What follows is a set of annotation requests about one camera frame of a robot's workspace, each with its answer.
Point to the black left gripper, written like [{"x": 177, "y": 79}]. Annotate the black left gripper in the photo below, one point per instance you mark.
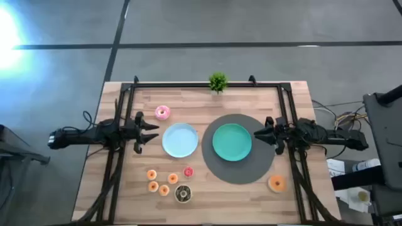
[{"x": 132, "y": 133}]

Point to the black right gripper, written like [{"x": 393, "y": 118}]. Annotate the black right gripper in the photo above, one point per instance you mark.
[{"x": 282, "y": 133}]

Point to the large pink frosted donut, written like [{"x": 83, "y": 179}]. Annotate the large pink frosted donut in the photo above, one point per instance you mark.
[{"x": 162, "y": 112}]

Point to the light blue plate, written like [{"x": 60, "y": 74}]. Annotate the light blue plate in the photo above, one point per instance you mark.
[{"x": 180, "y": 139}]

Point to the small white frosted donut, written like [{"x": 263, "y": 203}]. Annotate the small white frosted donut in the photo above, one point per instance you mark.
[{"x": 151, "y": 174}]

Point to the large lilac frosted donut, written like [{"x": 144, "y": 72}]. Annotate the large lilac frosted donut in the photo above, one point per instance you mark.
[{"x": 277, "y": 183}]

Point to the small yellow frosted donut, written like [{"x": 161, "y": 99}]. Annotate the small yellow frosted donut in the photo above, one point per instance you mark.
[{"x": 172, "y": 178}]

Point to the small red frosted donut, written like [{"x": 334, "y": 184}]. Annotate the small red frosted donut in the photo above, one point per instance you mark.
[
  {"x": 153, "y": 186},
  {"x": 188, "y": 171}
]

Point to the large chocolate frosted donut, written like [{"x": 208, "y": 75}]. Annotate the large chocolate frosted donut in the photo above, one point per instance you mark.
[{"x": 183, "y": 193}]

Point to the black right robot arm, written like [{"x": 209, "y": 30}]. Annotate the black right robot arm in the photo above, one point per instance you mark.
[{"x": 333, "y": 136}]

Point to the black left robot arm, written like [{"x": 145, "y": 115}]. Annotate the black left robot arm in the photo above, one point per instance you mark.
[{"x": 81, "y": 136}]

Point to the teal plate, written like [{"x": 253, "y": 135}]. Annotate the teal plate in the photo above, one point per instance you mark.
[{"x": 232, "y": 142}]

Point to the round grey woven placemat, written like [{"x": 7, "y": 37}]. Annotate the round grey woven placemat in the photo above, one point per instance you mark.
[{"x": 238, "y": 172}]

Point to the small green potted plant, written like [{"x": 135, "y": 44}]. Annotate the small green potted plant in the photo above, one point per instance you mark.
[{"x": 218, "y": 82}]

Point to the white printed paper sheet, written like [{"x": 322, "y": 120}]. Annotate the white printed paper sheet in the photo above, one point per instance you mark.
[{"x": 335, "y": 168}]

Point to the white paper napkin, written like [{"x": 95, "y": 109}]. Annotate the white paper napkin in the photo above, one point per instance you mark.
[{"x": 345, "y": 197}]

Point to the black horizontal bar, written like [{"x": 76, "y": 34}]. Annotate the black horizontal bar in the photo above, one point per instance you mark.
[{"x": 358, "y": 179}]

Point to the white plastic bottle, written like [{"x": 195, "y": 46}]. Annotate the white plastic bottle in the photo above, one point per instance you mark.
[{"x": 367, "y": 164}]

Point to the cup of yellow drink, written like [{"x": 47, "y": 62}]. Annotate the cup of yellow drink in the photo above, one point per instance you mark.
[{"x": 363, "y": 196}]

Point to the grey metal cart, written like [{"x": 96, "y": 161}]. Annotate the grey metal cart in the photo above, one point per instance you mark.
[{"x": 19, "y": 153}]

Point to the black aluminium table frame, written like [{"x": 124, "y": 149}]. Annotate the black aluminium table frame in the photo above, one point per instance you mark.
[{"x": 188, "y": 85}]

